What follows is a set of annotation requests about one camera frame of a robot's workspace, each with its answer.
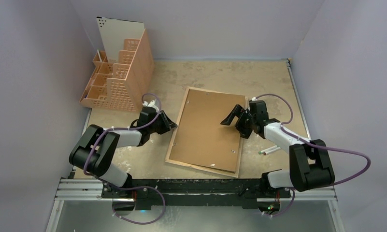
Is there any red capped marker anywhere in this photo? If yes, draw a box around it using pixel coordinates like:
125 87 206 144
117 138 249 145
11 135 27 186
263 147 281 155

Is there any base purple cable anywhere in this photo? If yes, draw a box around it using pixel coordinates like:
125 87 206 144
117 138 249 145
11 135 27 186
112 187 167 225
262 187 296 218

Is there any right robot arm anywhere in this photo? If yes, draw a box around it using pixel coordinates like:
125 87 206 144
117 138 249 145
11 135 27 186
221 100 335 197

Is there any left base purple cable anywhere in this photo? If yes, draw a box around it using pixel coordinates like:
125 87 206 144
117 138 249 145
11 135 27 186
112 187 167 225

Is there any green capped marker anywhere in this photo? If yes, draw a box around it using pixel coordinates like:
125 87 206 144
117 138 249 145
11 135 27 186
258 146 277 155

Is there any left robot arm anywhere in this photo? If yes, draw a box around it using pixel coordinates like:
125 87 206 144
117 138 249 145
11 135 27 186
69 106 177 198

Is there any white wooden picture frame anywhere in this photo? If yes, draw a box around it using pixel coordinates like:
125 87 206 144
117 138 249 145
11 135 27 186
164 86 249 179

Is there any orange plastic file organizer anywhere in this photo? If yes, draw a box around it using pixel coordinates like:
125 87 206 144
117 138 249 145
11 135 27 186
79 30 155 112

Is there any aluminium table frame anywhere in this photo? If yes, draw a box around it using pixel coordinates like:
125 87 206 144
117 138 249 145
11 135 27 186
47 59 344 232

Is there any brown cardboard backing board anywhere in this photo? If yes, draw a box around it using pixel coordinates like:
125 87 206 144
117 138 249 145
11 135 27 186
169 89 247 174

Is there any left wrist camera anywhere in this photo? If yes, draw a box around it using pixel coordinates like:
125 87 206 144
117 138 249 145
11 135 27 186
143 100 160 111

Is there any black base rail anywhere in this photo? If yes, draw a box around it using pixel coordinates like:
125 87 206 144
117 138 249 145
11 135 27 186
101 177 291 210

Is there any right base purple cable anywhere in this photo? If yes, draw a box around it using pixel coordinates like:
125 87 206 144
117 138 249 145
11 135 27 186
262 187 296 218

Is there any beige perforated folder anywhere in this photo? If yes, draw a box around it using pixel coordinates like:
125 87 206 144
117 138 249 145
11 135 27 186
96 16 145 63

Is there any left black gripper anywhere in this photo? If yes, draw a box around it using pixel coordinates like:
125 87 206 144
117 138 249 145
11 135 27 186
148 111 177 135

